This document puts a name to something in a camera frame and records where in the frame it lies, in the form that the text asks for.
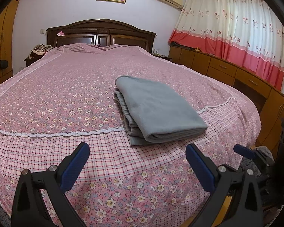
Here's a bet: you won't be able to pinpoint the dark wooden nightstand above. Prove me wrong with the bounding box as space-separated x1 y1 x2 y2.
152 53 173 62

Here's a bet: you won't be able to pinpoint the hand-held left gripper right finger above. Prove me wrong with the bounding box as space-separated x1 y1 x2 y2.
186 143 264 227

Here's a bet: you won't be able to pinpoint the pink floral bed cover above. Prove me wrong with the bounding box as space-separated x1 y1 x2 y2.
0 43 262 227

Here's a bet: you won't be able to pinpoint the wooden window cabinet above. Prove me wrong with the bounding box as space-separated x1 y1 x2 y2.
169 46 284 152

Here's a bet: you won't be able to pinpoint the grey pants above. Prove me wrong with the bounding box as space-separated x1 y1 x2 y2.
113 76 208 146

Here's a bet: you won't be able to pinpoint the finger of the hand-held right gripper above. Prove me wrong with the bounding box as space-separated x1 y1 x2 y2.
233 144 276 169

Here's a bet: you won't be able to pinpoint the wooden wardrobe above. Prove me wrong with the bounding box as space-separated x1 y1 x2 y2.
0 0 23 89

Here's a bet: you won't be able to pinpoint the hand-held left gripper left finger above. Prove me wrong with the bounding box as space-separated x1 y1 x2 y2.
11 142 90 227

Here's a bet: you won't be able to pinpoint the dark cloth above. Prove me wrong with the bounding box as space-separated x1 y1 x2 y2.
170 41 197 52

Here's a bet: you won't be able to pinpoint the floral cream and red curtain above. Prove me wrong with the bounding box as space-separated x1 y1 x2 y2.
169 0 284 91

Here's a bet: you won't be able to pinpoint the grey fluffy cloth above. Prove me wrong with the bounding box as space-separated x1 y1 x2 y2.
238 147 274 179

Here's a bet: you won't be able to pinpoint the dark wooden headboard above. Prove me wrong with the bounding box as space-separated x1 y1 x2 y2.
46 19 157 52

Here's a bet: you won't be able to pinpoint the pile of clothes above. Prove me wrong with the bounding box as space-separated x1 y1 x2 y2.
28 44 54 59

